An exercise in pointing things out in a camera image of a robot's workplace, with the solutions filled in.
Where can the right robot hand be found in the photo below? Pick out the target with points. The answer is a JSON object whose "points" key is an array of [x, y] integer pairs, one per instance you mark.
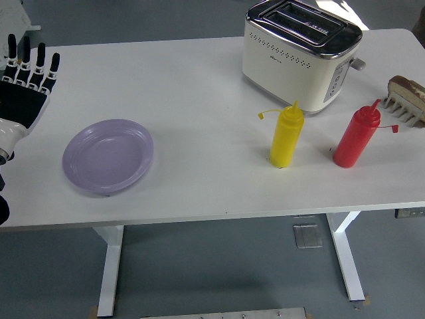
{"points": [[420, 21]]}

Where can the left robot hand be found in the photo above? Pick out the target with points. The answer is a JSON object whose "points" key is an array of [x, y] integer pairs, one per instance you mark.
{"points": [[23, 106]]}

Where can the brown bread slice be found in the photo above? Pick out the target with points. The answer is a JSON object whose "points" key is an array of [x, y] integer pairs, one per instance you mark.
{"points": [[406, 89]]}

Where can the purple plate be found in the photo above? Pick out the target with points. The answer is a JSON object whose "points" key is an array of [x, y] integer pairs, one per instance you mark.
{"points": [[108, 156]]}

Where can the cream and chrome toaster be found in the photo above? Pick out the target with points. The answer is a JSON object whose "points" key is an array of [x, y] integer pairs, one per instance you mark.
{"points": [[285, 73]]}

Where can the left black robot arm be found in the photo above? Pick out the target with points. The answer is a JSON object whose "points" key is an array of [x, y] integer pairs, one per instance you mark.
{"points": [[2, 209]]}

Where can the white cabinet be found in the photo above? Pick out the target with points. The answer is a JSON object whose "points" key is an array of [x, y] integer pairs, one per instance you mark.
{"points": [[20, 16]]}

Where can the metal toast rack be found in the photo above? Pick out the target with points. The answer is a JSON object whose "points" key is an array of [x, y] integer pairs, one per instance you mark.
{"points": [[403, 111]]}

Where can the red squeeze bottle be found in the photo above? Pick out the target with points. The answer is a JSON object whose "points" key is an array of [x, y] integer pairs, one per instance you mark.
{"points": [[355, 139]]}

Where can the yellow squeeze bottle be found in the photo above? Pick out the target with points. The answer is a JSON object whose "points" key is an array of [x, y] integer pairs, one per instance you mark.
{"points": [[285, 139]]}

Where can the white table leg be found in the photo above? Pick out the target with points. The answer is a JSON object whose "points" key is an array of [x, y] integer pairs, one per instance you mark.
{"points": [[347, 256], [111, 266]]}

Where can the grey table control panel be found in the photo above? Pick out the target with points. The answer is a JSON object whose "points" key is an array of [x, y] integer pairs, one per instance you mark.
{"points": [[410, 213]]}

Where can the metal floor socket cover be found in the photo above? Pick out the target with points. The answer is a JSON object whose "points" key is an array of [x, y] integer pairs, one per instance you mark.
{"points": [[307, 236]]}

